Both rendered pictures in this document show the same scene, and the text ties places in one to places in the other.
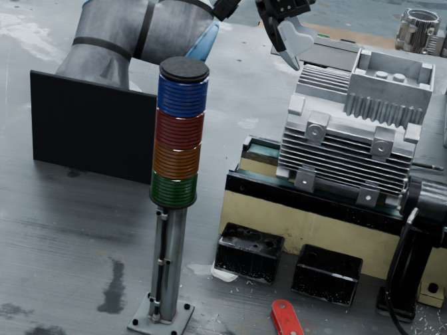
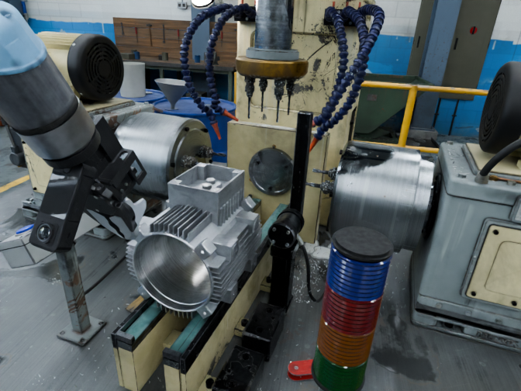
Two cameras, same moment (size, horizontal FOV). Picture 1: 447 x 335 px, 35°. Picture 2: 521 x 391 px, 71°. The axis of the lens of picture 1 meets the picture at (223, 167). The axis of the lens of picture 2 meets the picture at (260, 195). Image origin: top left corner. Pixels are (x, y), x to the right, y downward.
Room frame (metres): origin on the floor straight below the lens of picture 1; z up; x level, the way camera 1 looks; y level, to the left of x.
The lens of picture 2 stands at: (0.83, 0.38, 1.41)
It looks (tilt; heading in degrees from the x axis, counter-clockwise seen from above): 25 degrees down; 277
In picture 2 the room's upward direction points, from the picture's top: 3 degrees clockwise
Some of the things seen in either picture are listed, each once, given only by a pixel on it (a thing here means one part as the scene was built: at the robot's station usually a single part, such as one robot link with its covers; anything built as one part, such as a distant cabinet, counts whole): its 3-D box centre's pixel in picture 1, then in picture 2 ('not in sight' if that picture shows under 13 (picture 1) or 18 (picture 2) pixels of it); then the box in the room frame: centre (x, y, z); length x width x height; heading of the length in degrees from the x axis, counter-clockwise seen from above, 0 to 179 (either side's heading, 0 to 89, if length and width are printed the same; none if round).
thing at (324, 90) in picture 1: (350, 135); (199, 245); (1.01, -0.20, 1.01); 0.20 x 0.19 x 0.19; 78
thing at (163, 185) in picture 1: (173, 181); (339, 359); (0.76, 0.06, 1.05); 0.06 x 0.06 x 0.04
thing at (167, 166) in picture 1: (176, 151); (345, 330); (0.76, 0.06, 1.10); 0.06 x 0.06 x 0.04
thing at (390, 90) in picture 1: (388, 89); (208, 193); (1.01, -0.24, 1.11); 0.12 x 0.11 x 0.07; 78
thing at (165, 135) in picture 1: (179, 121); (351, 299); (0.76, 0.06, 1.14); 0.06 x 0.06 x 0.04
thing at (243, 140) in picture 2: not in sight; (277, 178); (0.91, -0.68, 0.97); 0.30 x 0.11 x 0.34; 168
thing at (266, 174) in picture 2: not in sight; (271, 172); (0.92, -0.62, 1.01); 0.15 x 0.02 x 0.15; 168
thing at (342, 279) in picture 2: (182, 89); (357, 264); (0.76, 0.06, 1.19); 0.06 x 0.06 x 0.04
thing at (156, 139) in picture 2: not in sight; (150, 155); (1.29, -0.60, 1.04); 0.37 x 0.25 x 0.25; 168
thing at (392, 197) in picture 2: not in sight; (388, 198); (0.62, -0.46, 1.04); 0.41 x 0.25 x 0.25; 168
